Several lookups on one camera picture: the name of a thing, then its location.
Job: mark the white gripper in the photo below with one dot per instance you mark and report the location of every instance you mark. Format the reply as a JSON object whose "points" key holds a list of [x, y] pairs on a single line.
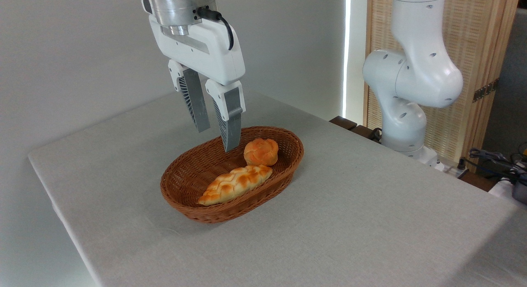
{"points": [[206, 48]]}

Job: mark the round orange bread roll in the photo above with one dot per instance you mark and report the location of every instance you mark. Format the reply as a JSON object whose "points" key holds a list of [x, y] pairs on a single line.
{"points": [[261, 152]]}

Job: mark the long braided bread loaf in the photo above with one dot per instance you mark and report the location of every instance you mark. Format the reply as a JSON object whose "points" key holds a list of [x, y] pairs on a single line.
{"points": [[234, 184]]}

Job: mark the brown wicker oval basket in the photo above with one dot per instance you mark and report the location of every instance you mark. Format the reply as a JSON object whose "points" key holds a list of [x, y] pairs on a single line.
{"points": [[193, 171]]}

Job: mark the dark brown wooden bench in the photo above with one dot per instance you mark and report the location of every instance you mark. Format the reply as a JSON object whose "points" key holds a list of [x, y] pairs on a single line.
{"points": [[345, 123]]}

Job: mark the grey tablecloth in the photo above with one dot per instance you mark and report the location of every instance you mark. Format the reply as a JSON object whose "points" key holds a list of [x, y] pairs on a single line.
{"points": [[350, 221]]}

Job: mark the white power strip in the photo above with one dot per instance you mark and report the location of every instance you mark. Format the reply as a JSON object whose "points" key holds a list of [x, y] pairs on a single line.
{"points": [[451, 170]]}

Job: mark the dark metal screen hinge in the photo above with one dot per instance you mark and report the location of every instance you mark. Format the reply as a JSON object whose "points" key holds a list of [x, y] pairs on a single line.
{"points": [[486, 90]]}

